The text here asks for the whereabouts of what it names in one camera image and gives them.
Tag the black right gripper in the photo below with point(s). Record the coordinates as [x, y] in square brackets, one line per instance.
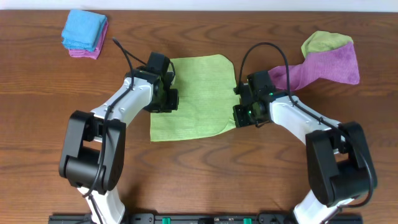
[239, 115]

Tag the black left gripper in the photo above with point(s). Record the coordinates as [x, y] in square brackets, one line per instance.
[171, 100]

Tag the light green cloth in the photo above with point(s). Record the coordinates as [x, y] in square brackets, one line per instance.
[206, 99]

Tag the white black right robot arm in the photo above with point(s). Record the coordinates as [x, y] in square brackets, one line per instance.
[340, 170]

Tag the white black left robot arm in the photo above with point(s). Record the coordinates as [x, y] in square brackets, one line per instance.
[92, 157]

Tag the folded pink cloth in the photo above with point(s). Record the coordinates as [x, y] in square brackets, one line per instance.
[79, 53]

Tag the olive green crumpled cloth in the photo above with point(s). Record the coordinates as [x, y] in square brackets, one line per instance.
[323, 41]

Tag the unfolded purple cloth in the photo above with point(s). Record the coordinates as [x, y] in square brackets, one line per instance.
[339, 65]

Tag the folded blue cloth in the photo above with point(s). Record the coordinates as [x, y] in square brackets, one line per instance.
[83, 30]

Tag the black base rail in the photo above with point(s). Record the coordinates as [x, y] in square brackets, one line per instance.
[148, 218]

